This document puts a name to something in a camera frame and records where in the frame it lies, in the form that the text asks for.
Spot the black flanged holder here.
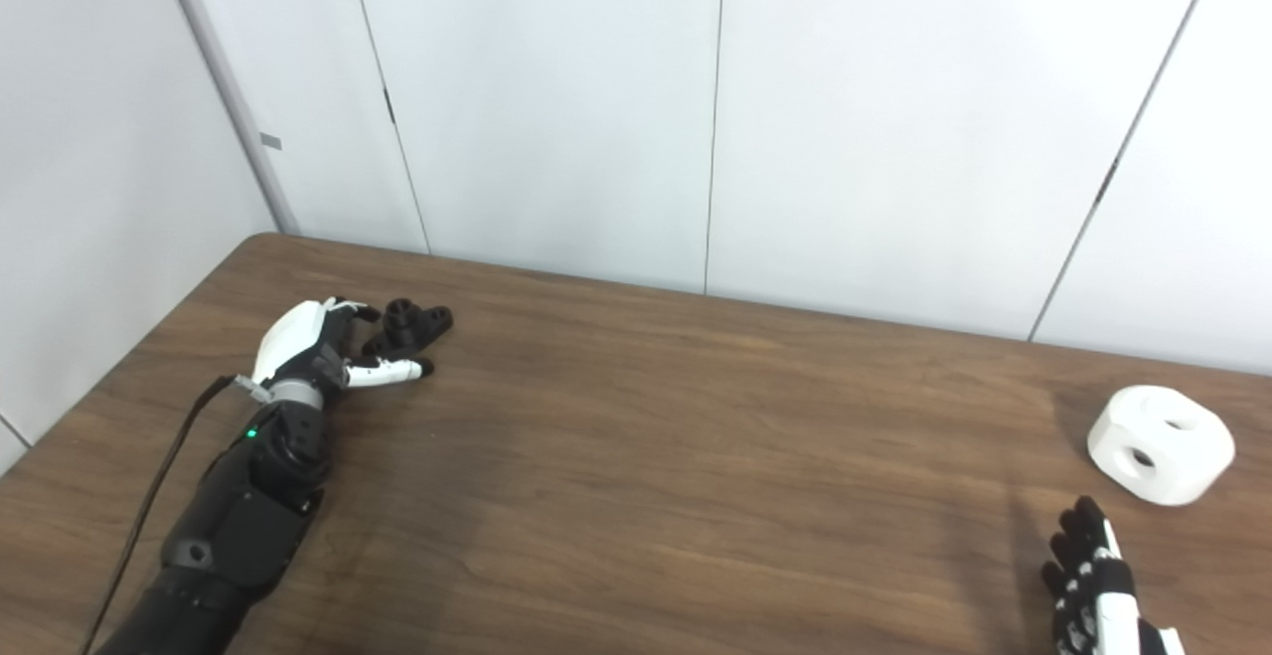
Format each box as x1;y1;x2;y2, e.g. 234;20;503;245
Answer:
361;299;454;358

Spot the round white piece with holes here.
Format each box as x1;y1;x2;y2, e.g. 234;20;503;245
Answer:
1086;385;1236;507

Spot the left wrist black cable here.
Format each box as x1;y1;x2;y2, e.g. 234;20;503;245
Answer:
79;374;269;655

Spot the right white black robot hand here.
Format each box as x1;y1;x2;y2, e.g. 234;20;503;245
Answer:
1040;496;1186;655

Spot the grey wall corner strip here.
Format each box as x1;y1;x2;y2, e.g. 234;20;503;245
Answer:
154;0;301;236

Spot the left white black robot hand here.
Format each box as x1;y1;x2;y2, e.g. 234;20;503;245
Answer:
250;297;435;408

